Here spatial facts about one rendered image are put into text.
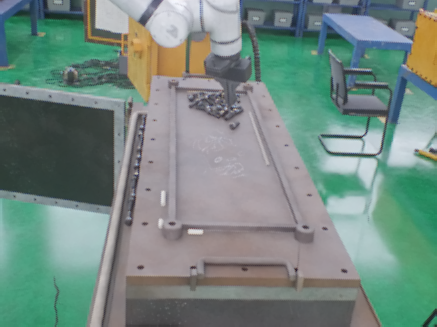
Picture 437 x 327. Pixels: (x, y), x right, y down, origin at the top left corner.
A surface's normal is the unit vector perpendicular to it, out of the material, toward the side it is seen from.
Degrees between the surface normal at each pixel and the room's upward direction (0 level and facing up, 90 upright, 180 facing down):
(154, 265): 0
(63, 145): 90
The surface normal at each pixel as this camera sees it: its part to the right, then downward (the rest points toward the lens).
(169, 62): 0.12, 0.43
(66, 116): -0.14, 0.40
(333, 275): 0.09, -0.90
